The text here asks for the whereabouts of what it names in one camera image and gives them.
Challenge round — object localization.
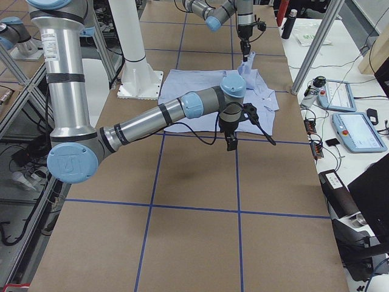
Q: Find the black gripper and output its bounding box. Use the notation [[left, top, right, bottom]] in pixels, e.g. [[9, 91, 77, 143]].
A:
[[224, 131, 237, 151], [239, 29, 252, 60]]

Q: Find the light blue striped shirt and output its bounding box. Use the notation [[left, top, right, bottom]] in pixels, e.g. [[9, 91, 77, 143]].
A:
[[158, 52, 279, 136]]

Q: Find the black water bottle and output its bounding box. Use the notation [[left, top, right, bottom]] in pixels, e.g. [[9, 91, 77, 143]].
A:
[[281, 9, 298, 40]]

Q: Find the far blue teach pendant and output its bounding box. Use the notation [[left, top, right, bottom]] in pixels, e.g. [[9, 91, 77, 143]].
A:
[[317, 80, 357, 112]]

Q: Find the blue teach pendant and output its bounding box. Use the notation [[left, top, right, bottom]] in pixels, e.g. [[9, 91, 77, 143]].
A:
[[332, 112, 387, 153], [317, 80, 357, 112]]

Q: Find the near blue teach pendant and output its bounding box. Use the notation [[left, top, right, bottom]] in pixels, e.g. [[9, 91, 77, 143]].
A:
[[332, 112, 387, 153]]

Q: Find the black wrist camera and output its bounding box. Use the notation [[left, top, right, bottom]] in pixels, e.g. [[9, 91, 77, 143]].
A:
[[256, 21, 267, 32], [243, 103, 260, 125]]

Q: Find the aluminium frame post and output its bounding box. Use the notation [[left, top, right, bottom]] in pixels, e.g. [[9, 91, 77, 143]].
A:
[[291, 0, 345, 95]]

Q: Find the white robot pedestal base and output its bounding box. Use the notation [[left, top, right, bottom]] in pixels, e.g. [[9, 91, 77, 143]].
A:
[[109, 0, 164, 100]]

